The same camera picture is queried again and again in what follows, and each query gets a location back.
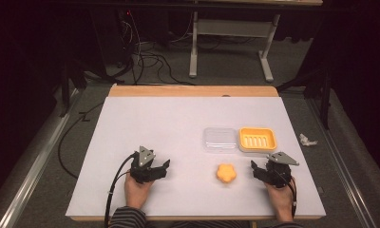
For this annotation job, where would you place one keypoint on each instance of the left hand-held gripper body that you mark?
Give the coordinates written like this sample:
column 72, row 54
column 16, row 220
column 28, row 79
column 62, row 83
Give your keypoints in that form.
column 142, row 163

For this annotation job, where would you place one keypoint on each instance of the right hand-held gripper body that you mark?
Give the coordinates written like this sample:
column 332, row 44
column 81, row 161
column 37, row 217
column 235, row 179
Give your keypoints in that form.
column 278, row 171

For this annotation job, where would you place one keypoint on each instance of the person's left hand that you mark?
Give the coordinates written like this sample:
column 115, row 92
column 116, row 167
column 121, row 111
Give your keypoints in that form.
column 136, row 193

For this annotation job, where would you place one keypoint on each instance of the person's right hand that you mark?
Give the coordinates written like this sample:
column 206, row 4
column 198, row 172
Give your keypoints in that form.
column 281, row 201

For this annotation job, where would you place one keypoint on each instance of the yellow soap dish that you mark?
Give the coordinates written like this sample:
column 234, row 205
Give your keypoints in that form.
column 257, row 140

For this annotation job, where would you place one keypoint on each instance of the orange flower-shaped soap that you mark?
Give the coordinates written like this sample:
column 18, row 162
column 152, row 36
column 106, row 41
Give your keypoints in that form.
column 226, row 173

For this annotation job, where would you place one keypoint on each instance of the white table mat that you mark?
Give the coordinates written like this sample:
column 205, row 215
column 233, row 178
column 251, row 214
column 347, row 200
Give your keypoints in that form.
column 178, row 133

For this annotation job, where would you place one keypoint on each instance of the crumpled white paper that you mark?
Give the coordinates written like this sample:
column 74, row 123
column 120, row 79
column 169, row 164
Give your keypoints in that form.
column 307, row 140

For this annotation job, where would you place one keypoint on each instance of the clear plastic lid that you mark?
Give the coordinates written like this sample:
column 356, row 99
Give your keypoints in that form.
column 219, row 140

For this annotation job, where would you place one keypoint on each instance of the wooden table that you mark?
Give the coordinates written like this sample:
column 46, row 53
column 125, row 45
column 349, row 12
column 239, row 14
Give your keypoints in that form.
column 191, row 91

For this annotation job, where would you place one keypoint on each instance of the black stand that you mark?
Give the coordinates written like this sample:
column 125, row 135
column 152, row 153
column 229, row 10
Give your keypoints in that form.
column 318, row 91
column 71, row 85

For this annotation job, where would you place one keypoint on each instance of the metal floor rail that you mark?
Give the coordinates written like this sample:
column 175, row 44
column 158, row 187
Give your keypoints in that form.
column 340, row 158
column 36, row 164

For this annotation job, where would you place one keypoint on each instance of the white metal desk frame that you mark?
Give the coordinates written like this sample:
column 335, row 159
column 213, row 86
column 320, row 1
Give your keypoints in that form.
column 232, row 28

